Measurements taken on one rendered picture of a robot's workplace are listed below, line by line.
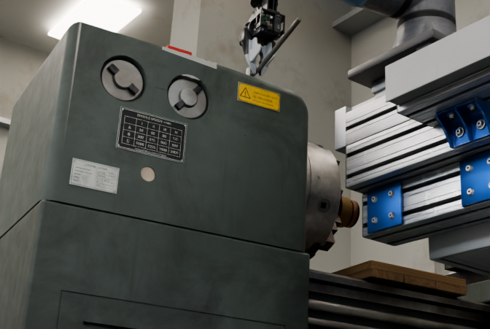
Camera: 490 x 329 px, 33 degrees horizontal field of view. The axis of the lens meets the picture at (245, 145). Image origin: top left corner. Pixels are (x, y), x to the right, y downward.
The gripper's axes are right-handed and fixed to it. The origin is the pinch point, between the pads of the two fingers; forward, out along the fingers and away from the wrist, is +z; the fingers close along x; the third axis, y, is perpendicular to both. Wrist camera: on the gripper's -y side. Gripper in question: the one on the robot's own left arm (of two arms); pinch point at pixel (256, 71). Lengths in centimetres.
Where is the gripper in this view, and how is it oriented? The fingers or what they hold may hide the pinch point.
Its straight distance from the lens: 206.3
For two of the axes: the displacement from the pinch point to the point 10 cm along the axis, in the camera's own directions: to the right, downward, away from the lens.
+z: -0.5, 9.2, -3.8
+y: 4.8, -3.1, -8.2
